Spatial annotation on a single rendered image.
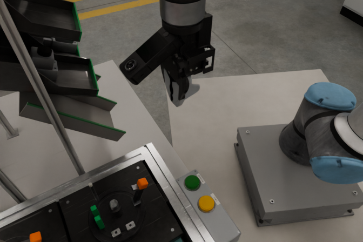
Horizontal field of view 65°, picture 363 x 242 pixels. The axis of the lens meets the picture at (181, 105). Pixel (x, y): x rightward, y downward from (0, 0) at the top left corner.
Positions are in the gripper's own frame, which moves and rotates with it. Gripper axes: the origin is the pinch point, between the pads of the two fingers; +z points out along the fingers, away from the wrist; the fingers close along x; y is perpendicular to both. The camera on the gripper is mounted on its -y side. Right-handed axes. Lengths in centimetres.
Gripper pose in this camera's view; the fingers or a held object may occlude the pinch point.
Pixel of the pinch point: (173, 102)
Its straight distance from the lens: 62.6
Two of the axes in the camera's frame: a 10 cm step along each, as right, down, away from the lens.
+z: 0.0, 6.8, 7.3
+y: 8.6, -3.7, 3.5
